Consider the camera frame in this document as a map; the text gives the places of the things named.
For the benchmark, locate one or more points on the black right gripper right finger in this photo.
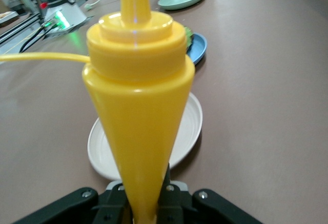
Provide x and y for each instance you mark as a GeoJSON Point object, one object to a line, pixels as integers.
{"type": "Point", "coordinates": [200, 208]}

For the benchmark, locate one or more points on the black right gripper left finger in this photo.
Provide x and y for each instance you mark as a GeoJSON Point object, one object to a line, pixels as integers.
{"type": "Point", "coordinates": [84, 208]}

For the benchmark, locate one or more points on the yellow squeeze bottle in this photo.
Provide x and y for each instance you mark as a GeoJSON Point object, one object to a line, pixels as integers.
{"type": "Point", "coordinates": [138, 106]}

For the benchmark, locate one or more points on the green lettuce leaf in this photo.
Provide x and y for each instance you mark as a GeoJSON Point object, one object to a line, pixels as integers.
{"type": "Point", "coordinates": [189, 39]}

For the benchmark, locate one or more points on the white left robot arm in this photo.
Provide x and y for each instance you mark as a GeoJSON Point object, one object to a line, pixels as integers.
{"type": "Point", "coordinates": [66, 11]}

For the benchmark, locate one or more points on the beige plate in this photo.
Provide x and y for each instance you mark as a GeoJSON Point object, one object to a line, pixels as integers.
{"type": "Point", "coordinates": [189, 121]}

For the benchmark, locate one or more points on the blue plate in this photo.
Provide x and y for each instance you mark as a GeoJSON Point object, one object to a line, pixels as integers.
{"type": "Point", "coordinates": [198, 47]}

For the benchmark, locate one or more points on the red round cap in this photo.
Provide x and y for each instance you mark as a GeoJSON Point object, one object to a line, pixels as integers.
{"type": "Point", "coordinates": [43, 4]}

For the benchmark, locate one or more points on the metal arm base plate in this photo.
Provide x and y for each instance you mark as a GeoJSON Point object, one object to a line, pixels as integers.
{"type": "Point", "coordinates": [64, 30]}

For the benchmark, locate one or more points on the aluminium table edge rail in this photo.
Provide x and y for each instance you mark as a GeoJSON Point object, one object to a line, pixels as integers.
{"type": "Point", "coordinates": [15, 30]}

